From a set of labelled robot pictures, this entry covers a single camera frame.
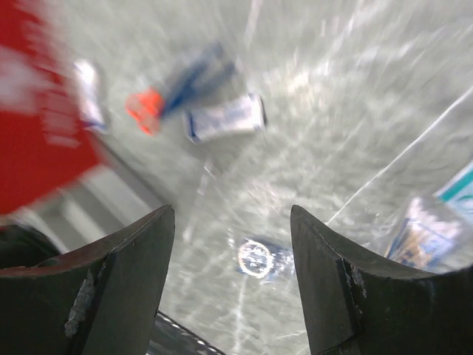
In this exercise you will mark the red fabric zipper pouch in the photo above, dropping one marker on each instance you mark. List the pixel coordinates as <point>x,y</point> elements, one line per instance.
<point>44,145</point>

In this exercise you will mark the blue plastic tweezers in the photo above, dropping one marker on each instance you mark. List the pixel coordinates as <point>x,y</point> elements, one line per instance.
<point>205,73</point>

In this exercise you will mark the white medical tape roll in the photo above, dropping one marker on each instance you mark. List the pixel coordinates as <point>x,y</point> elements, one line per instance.
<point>262,258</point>

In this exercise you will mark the orange handled scissors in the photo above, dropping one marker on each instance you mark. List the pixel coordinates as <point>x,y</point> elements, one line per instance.
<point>146,107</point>

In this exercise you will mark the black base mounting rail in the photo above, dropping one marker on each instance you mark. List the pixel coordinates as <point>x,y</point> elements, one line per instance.
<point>171,338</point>

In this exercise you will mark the teal alcohol wipe packet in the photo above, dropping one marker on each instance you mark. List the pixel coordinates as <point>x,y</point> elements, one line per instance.
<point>457,193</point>

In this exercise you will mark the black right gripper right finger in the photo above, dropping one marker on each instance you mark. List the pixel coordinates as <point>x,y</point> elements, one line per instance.
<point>355,301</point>

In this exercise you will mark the grey divided plastic tray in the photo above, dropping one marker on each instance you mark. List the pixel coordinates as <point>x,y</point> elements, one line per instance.
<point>102,202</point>

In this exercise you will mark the clear bag of swabs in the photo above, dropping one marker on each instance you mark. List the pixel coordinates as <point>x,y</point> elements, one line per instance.
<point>426,234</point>

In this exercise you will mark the white blue medicine box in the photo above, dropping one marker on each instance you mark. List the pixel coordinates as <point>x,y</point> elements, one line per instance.
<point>244,114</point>

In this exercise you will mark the white ointment tube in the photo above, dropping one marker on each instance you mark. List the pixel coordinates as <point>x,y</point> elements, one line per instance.
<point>87,79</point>

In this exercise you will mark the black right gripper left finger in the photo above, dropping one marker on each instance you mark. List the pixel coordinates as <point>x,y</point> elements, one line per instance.
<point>101,298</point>

